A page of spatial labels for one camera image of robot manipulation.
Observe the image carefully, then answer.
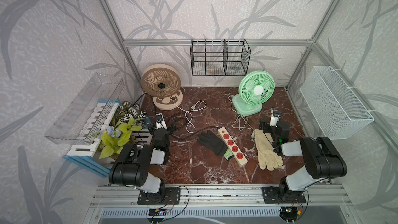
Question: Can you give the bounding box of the white mesh basket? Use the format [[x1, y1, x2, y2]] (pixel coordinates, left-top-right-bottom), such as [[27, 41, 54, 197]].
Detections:
[[300, 66, 374, 140]]

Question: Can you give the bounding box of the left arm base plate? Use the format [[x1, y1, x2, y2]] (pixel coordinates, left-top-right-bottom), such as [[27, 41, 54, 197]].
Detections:
[[137, 187, 181, 205]]

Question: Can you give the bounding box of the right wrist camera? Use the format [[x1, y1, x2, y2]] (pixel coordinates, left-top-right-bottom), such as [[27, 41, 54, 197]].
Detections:
[[269, 110, 280, 127]]

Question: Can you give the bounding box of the beige red power strip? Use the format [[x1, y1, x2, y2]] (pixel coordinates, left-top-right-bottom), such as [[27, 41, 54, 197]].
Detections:
[[218, 127, 248, 167]]

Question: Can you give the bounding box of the clear plastic tray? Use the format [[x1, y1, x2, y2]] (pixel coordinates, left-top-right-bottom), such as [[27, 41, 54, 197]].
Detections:
[[45, 73, 124, 145]]

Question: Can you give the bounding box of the artificial green plant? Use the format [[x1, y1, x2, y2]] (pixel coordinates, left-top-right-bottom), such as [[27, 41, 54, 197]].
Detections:
[[97, 101, 148, 159]]

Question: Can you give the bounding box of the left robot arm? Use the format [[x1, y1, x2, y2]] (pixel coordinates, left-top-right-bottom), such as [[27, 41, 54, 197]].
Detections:
[[108, 128, 173, 205]]

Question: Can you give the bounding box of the black work glove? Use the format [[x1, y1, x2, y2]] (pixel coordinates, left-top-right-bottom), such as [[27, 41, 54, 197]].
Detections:
[[197, 131, 234, 160]]

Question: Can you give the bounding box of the black power strip cable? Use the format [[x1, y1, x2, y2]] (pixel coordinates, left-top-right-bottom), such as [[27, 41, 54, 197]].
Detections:
[[133, 92, 220, 141]]

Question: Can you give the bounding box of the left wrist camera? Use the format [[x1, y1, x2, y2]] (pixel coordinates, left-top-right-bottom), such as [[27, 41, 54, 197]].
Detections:
[[155, 113, 167, 130]]

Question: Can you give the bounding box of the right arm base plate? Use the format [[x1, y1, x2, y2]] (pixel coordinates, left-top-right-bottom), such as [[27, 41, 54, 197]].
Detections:
[[261, 186, 306, 204]]

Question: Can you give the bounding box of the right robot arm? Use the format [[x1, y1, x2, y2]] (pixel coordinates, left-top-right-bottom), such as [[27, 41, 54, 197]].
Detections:
[[259, 121, 347, 204]]

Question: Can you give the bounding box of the beige desk fan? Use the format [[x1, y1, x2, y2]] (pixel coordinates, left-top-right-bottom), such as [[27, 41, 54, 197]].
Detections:
[[141, 64, 183, 111]]

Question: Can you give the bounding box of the green desk fan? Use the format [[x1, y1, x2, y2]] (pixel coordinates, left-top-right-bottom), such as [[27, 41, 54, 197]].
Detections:
[[232, 71, 275, 116]]

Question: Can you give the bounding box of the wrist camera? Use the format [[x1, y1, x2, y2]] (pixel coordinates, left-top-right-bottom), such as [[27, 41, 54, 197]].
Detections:
[[269, 110, 280, 127], [155, 113, 167, 130]]

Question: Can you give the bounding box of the cream leather glove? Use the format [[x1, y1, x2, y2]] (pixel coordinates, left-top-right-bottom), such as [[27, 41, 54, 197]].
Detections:
[[252, 129, 284, 171]]

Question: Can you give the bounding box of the black wire basket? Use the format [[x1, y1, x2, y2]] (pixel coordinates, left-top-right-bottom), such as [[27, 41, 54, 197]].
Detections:
[[190, 39, 251, 76]]

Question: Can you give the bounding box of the blue white wooden crate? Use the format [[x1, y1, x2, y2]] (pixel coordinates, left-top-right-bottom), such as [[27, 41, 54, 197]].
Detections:
[[63, 100, 152, 177]]

